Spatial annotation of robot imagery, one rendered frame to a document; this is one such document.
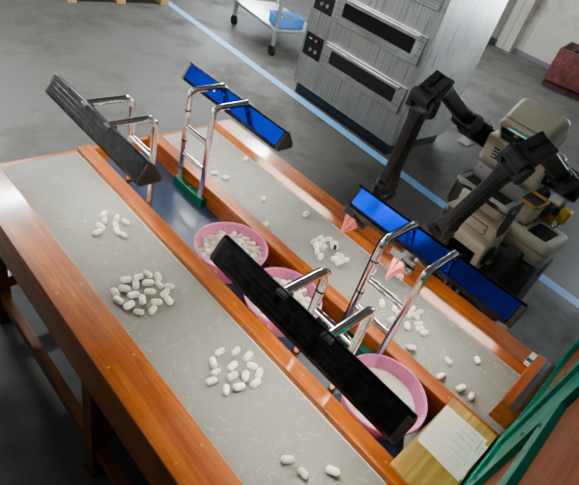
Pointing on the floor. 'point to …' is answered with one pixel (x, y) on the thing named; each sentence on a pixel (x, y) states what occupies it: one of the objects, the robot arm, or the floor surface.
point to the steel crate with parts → (576, 70)
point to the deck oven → (390, 59)
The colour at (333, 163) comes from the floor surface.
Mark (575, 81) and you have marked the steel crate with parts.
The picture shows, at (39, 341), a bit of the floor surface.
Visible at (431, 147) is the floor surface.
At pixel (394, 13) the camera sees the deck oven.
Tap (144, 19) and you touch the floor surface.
